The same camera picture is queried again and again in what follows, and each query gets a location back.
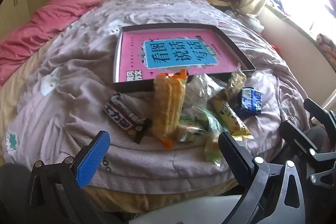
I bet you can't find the black and white chocolate bar packet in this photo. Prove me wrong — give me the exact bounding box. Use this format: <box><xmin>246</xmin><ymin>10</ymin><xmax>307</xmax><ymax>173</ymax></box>
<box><xmin>104</xmin><ymin>92</ymin><xmax>139</xmax><ymax>131</ymax></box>

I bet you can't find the yellow cow print snack packet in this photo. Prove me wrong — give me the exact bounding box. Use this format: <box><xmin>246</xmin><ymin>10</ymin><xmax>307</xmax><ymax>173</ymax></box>
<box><xmin>210</xmin><ymin>97</ymin><xmax>253</xmax><ymax>141</ymax></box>

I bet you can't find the dark crumpled snack packet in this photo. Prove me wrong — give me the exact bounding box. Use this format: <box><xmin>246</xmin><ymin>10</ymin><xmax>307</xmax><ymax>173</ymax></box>
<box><xmin>133</xmin><ymin>118</ymin><xmax>152</xmax><ymax>145</ymax></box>

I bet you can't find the dark rectangular tray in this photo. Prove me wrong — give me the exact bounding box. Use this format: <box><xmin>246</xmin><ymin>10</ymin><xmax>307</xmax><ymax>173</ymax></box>
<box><xmin>112</xmin><ymin>22</ymin><xmax>256</xmax><ymax>93</ymax></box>

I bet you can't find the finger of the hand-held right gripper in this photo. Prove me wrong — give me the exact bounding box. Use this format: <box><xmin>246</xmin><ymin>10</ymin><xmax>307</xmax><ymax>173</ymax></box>
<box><xmin>278</xmin><ymin>120</ymin><xmax>336</xmax><ymax>188</ymax></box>
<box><xmin>303</xmin><ymin>97</ymin><xmax>336</xmax><ymax>135</ymax></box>

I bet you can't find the blue snack packet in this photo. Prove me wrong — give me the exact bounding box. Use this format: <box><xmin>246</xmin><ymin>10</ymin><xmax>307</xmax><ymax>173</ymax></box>
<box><xmin>233</xmin><ymin>87</ymin><xmax>263</xmax><ymax>116</ymax></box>

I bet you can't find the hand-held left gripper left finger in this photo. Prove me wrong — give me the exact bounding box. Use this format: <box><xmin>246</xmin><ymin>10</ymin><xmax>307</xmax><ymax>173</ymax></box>
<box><xmin>26</xmin><ymin>130</ymin><xmax>124</xmax><ymax>224</ymax></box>

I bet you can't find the clear floss cake packet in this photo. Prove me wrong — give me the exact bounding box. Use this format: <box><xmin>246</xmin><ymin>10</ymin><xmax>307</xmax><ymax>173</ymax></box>
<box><xmin>225</xmin><ymin>63</ymin><xmax>248</xmax><ymax>102</ymax></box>

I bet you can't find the pink quilt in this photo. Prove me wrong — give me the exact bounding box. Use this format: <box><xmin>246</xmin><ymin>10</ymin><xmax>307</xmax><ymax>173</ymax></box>
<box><xmin>0</xmin><ymin>0</ymin><xmax>105</xmax><ymax>86</ymax></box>

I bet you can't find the light green snack packet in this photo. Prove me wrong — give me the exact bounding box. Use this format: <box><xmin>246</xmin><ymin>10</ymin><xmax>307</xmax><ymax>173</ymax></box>
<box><xmin>178</xmin><ymin>114</ymin><xmax>210</xmax><ymax>143</ymax></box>

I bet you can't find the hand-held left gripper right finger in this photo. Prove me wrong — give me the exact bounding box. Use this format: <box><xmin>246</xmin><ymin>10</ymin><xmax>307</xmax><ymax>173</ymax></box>
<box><xmin>218</xmin><ymin>132</ymin><xmax>306</xmax><ymax>224</ymax></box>

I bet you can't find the pink and blue book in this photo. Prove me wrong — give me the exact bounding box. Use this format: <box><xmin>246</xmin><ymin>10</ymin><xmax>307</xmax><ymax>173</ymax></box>
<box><xmin>118</xmin><ymin>28</ymin><xmax>248</xmax><ymax>83</ymax></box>

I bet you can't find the green crinkled snack packet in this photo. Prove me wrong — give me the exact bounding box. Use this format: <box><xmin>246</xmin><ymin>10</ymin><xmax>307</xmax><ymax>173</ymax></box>
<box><xmin>203</xmin><ymin>109</ymin><xmax>229</xmax><ymax>168</ymax></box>

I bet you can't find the long orange cracker packet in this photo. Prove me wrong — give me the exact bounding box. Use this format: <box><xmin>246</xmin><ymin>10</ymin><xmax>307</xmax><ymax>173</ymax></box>
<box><xmin>152</xmin><ymin>69</ymin><xmax>189</xmax><ymax>149</ymax></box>

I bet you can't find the light purple printed blanket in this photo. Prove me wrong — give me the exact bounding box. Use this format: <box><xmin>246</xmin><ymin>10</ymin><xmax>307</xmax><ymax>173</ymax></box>
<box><xmin>0</xmin><ymin>0</ymin><xmax>313</xmax><ymax>188</ymax></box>

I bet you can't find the white crumpled cloth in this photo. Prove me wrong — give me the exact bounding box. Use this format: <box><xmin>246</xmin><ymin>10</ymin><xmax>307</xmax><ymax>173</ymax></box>
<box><xmin>241</xmin><ymin>13</ymin><xmax>265</xmax><ymax>33</ymax></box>

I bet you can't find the clear checkered cake packet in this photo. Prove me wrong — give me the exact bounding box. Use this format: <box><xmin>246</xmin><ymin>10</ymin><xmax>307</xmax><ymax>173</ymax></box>
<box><xmin>186</xmin><ymin>73</ymin><xmax>227</xmax><ymax>110</ymax></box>

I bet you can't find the beige bed sheet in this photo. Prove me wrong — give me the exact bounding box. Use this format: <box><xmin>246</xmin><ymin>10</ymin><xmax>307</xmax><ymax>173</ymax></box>
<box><xmin>0</xmin><ymin>48</ymin><xmax>42</xmax><ymax>161</ymax></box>

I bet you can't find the orange patterned cloth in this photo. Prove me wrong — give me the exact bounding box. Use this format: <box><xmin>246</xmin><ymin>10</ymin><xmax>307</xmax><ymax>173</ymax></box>
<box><xmin>316</xmin><ymin>33</ymin><xmax>336</xmax><ymax>70</ymax></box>

